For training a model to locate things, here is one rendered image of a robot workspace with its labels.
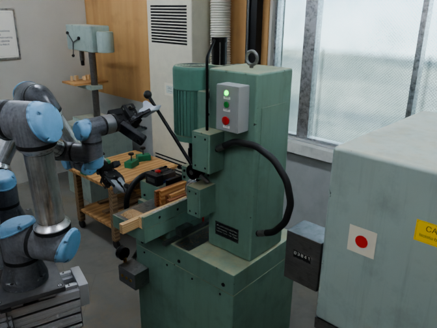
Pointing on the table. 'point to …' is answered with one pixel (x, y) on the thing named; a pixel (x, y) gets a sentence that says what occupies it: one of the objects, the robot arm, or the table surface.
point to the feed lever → (178, 144)
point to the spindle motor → (186, 97)
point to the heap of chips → (131, 213)
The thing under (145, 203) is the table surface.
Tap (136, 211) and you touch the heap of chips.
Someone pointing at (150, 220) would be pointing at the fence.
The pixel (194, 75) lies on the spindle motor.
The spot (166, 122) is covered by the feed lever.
